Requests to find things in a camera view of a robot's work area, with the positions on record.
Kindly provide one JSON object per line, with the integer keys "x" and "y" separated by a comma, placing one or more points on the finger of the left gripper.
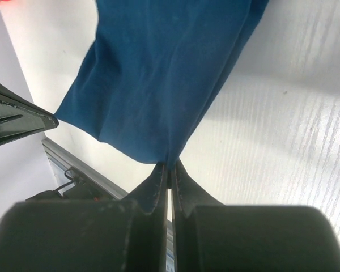
{"x": 19, "y": 118}

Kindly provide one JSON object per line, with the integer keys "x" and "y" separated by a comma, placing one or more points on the aluminium mounting rail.
{"x": 65, "y": 160}

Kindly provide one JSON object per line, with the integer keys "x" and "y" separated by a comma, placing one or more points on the navy blue t-shirt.
{"x": 153, "y": 71}

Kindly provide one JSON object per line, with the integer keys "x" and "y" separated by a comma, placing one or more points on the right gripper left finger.
{"x": 87, "y": 235}

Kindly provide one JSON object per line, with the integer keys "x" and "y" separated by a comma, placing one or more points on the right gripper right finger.
{"x": 211, "y": 236}

